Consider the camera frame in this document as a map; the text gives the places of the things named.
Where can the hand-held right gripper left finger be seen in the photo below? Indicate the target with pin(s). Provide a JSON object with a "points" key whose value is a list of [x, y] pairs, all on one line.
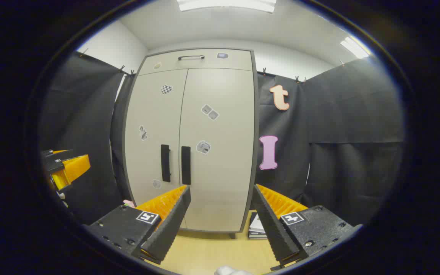
{"points": [[170, 229]]}

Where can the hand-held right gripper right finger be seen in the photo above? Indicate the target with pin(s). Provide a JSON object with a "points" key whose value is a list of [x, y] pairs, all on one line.
{"points": [[275, 229]]}

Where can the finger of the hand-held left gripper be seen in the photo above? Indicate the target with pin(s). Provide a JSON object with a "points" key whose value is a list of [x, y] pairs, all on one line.
{"points": [[57, 154], [73, 170]]}

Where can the beige cabinet door grey stickers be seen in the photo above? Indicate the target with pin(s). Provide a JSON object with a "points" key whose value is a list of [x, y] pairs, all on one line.
{"points": [[224, 172]]}

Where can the beige cabinet door checkered sticker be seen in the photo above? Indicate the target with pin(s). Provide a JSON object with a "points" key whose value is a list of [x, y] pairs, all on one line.
{"points": [[151, 114]]}

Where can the grey double-door shoe cabinet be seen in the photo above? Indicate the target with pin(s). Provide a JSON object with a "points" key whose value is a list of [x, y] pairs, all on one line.
{"points": [[256, 133]]}

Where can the beige cabinet drawer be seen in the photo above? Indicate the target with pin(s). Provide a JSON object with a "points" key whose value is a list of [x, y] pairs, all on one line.
{"points": [[235, 61]]}

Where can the small pink object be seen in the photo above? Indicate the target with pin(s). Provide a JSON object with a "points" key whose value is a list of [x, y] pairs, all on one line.
{"points": [[129, 203]]}

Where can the black backdrop cloth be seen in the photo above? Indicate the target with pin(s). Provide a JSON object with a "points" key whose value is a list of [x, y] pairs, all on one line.
{"points": [[288, 152], [86, 114], [357, 114], [118, 152]]}

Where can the narrow ceiling light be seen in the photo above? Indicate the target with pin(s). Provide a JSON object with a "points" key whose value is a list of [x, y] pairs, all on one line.
{"points": [[353, 47]]}

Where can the long ceiling light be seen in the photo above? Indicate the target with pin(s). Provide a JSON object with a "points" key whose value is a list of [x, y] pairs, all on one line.
{"points": [[227, 4]]}

